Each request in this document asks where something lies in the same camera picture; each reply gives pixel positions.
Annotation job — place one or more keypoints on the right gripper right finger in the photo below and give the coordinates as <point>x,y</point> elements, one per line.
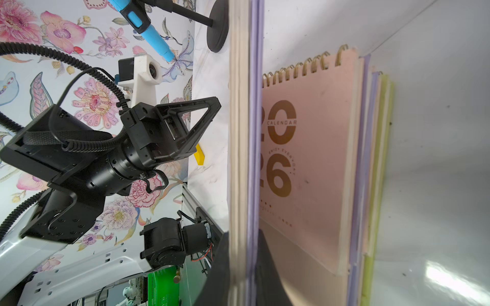
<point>269,288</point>

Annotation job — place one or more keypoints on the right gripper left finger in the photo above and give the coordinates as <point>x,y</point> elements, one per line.
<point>216,288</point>

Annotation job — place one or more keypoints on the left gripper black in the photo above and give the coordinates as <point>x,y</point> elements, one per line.
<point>158,134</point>

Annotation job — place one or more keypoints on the purple calendar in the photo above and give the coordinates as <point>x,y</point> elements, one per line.
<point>363,174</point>
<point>246,51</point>

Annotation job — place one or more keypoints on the peach calendar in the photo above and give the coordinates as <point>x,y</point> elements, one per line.
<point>309,142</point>

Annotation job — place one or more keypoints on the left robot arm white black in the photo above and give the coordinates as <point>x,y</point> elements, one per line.
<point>82,167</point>

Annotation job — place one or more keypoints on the yellow block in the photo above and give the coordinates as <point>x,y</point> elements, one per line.
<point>199,155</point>

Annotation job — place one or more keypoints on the blue microphone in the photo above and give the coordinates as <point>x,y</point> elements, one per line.
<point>134,13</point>

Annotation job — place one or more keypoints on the black microphone stand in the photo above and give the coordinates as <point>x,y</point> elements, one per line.
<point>217,22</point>

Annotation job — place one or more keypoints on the yellow-green calendar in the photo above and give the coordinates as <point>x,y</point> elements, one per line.
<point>385,110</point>

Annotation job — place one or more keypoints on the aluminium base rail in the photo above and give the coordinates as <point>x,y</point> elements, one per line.
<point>200,235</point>

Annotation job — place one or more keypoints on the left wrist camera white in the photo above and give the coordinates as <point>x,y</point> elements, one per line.
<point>139,77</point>

